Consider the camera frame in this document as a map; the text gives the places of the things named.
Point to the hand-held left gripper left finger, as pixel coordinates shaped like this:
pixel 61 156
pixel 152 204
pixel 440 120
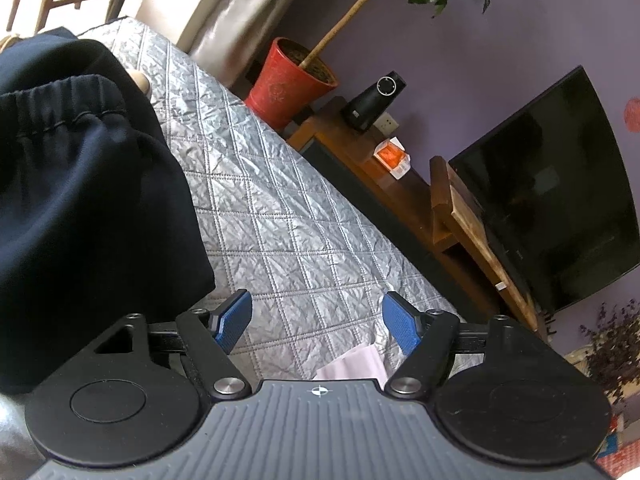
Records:
pixel 235 316

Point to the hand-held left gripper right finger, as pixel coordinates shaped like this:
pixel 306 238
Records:
pixel 400 322

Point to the lilac pants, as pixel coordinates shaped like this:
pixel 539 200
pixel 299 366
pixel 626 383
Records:
pixel 357 365

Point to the silver quilted table cover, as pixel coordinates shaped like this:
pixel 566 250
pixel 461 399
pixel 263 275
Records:
pixel 280 220

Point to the light wooden television riser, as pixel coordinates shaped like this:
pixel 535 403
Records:
pixel 475 230

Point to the dark wooden television cabinet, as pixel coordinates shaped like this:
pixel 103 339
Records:
pixel 380 180

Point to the black router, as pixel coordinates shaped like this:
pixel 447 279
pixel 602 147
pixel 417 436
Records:
pixel 550 322

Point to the orange tissue box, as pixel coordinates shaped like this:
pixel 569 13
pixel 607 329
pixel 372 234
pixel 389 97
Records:
pixel 392 157

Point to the dark navy garment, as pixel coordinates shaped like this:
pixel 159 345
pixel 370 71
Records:
pixel 75 210

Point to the black flat television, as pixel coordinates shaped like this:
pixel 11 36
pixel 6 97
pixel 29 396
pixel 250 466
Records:
pixel 550 185

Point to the purple dried plant woven vase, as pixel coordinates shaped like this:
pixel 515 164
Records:
pixel 615 350

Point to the black cone speaker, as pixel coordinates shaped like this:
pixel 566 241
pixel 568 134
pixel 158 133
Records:
pixel 372 100

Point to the green tree in red pot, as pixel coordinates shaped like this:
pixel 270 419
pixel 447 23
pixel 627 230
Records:
pixel 290 85

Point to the grey silky curtain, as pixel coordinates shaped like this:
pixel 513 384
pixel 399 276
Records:
pixel 230 20

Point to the white wall outlet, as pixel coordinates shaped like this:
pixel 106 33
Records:
pixel 387 122

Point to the red wall decoration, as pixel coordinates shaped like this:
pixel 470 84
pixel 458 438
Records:
pixel 631 115

